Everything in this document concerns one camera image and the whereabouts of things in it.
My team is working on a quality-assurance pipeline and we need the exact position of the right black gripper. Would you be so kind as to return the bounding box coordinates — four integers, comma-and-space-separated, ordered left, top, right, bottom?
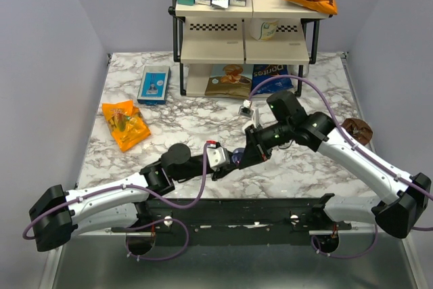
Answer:
238, 120, 292, 169

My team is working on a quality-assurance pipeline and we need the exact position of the lavender earbud charging case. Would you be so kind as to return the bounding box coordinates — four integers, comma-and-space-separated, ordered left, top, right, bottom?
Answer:
231, 148, 244, 165

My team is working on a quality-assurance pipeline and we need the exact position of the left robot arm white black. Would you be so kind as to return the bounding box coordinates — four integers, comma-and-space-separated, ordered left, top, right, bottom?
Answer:
23, 141, 244, 252

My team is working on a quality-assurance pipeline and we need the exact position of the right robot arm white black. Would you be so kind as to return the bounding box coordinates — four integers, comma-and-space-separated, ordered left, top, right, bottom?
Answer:
238, 91, 432, 238

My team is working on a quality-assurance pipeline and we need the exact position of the gold brown snack bag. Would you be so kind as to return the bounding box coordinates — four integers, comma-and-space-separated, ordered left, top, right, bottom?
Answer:
204, 64, 254, 99

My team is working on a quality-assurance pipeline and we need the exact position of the blue Doritos bag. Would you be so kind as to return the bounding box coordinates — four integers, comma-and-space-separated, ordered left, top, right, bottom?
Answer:
251, 64, 294, 96

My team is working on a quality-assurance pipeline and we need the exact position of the orange candy bag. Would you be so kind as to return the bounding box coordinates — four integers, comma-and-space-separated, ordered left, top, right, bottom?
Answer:
101, 100, 151, 152

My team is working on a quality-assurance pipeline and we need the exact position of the blue razor box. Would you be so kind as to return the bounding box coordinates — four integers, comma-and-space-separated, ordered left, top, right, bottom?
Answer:
137, 65, 171, 106

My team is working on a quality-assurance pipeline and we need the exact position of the beige black shelf rack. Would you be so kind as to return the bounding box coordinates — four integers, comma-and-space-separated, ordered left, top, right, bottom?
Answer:
168, 0, 327, 97

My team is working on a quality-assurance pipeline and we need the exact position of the white yogurt cup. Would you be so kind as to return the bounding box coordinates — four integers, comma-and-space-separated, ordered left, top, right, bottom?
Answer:
249, 18, 279, 41

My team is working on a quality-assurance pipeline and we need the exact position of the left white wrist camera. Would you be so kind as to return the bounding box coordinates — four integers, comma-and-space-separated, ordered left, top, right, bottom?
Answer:
206, 141, 230, 167

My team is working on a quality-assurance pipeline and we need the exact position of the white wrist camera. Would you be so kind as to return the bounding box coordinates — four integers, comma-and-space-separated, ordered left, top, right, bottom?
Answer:
206, 141, 230, 167
238, 99, 260, 134

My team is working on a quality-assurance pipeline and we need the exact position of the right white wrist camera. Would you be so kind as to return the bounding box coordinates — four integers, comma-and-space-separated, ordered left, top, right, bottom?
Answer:
238, 99, 260, 134

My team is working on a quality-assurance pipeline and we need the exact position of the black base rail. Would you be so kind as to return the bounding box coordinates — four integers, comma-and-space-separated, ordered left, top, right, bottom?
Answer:
112, 195, 351, 246

